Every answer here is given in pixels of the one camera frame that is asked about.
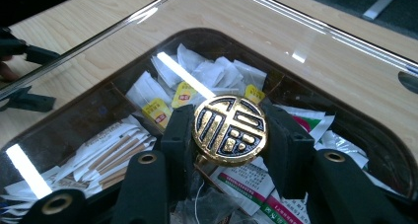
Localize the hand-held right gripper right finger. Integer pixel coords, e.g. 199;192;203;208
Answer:
260;104;317;200

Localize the pile of paper toothpick packets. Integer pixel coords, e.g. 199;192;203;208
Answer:
0;114;158;223

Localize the pile of white tea bags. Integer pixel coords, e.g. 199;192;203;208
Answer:
125;42;268;130

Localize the grey table cable hole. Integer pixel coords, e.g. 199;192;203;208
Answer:
397;70;418;95

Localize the pile of printed white sachets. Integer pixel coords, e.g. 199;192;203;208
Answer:
210;104;370;224

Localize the square metal box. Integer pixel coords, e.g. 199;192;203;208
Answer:
0;27;418;224

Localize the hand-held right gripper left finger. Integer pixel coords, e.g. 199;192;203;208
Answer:
160;104;199;202

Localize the white metal stand frame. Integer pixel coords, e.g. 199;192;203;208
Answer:
362;0;404;22

